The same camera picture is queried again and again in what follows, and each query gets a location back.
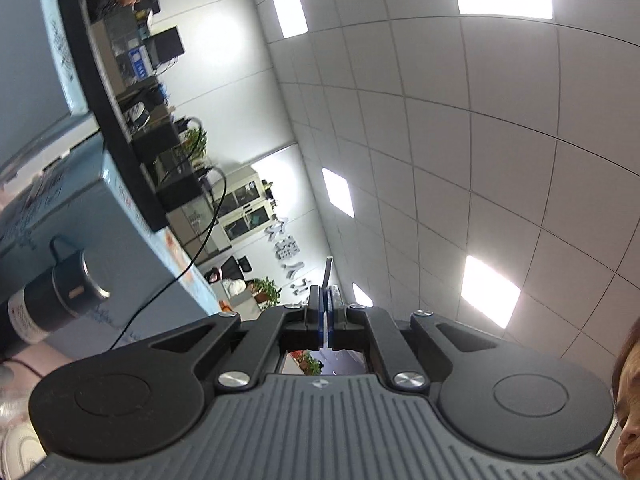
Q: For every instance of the green potted plant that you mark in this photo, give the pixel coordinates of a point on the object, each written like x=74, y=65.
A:
x=265, y=290
x=196, y=142
x=310, y=362

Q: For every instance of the glass door cabinet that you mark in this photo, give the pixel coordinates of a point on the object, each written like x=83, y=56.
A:
x=247, y=210

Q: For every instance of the dark blue vacuum bottle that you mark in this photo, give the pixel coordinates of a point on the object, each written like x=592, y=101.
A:
x=55, y=295

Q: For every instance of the black computer monitor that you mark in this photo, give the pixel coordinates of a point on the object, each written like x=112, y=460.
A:
x=165, y=44

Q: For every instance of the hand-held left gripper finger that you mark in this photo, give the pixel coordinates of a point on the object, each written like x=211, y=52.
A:
x=320, y=320
x=331, y=320

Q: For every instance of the black power adapter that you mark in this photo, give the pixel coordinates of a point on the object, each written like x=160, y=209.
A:
x=157, y=142
x=180, y=190

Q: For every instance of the light blue box with label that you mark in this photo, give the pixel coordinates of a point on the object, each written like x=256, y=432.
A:
x=30, y=60

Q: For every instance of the dark blue ceramic bowl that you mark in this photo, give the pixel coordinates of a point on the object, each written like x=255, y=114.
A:
x=15, y=455

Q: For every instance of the large light blue cardboard box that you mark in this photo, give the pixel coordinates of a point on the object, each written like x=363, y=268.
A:
x=130, y=260

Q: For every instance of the person's face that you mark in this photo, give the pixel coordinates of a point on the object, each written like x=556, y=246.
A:
x=629, y=410

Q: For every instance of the wall lettering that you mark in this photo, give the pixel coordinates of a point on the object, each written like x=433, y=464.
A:
x=290, y=260

